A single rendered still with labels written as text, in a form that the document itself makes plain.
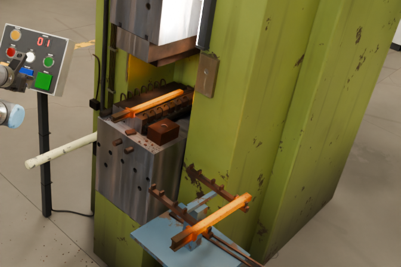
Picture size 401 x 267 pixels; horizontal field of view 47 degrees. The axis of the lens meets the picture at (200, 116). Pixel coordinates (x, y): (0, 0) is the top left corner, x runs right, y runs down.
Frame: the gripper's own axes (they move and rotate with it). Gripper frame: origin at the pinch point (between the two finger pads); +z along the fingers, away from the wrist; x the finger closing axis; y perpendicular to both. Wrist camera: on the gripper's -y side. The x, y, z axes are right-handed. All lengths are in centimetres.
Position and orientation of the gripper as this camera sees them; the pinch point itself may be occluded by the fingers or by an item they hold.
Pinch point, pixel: (31, 77)
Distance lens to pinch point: 220.6
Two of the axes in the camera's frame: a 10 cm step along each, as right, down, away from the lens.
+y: -2.6, 9.7, 0.2
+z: 1.6, 0.2, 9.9
